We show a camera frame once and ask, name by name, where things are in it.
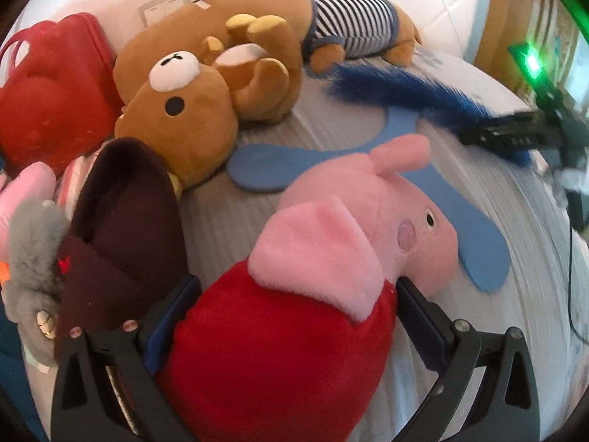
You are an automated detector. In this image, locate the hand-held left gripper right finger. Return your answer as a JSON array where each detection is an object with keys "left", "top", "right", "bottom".
[{"left": 396, "top": 277, "right": 540, "bottom": 442}]

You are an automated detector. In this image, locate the pig plush in orange dress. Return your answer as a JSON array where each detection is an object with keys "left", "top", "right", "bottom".
[{"left": 0, "top": 161, "right": 58, "bottom": 286}]

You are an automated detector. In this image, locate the black cable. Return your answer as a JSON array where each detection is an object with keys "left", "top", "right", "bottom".
[{"left": 567, "top": 218, "right": 589, "bottom": 346}]

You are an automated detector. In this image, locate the pig plush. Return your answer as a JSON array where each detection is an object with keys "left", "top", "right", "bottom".
[
  {"left": 0, "top": 161, "right": 58, "bottom": 286},
  {"left": 156, "top": 134, "right": 461, "bottom": 442}
]

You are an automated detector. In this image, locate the brown plush in striped shirt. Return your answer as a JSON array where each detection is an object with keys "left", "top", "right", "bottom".
[{"left": 113, "top": 0, "right": 423, "bottom": 102}]

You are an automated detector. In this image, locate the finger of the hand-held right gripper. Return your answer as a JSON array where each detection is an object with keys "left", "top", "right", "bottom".
[
  {"left": 481, "top": 113, "right": 548, "bottom": 130},
  {"left": 459, "top": 129, "right": 553, "bottom": 150}
]

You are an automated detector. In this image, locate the blue furry tail toy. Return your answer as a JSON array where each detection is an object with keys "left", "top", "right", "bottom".
[{"left": 324, "top": 65, "right": 532, "bottom": 166}]

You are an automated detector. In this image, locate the dark maroon slipper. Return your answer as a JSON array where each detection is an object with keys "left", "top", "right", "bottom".
[{"left": 53, "top": 137, "right": 190, "bottom": 429}]

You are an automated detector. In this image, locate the pastel printed small packet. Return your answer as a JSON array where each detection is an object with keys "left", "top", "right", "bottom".
[{"left": 23, "top": 345, "right": 51, "bottom": 375}]

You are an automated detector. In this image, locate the pink striped cloth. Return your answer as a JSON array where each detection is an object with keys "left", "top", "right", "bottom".
[{"left": 55, "top": 154, "right": 99, "bottom": 213}]

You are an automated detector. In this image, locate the wooden frame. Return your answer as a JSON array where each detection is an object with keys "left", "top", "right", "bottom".
[{"left": 474, "top": 0, "right": 514, "bottom": 88}]

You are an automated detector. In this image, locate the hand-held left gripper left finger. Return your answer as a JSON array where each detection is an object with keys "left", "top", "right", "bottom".
[{"left": 50, "top": 274, "right": 203, "bottom": 442}]

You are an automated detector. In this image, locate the brown bear plush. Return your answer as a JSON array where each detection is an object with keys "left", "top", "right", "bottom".
[{"left": 114, "top": 13, "right": 304, "bottom": 192}]

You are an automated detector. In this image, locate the grey furry plush toy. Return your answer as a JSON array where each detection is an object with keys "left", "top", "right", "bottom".
[{"left": 0, "top": 198, "right": 70, "bottom": 369}]

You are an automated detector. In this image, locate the red handbag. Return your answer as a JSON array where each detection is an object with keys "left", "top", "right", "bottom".
[{"left": 0, "top": 13, "right": 125, "bottom": 178}]

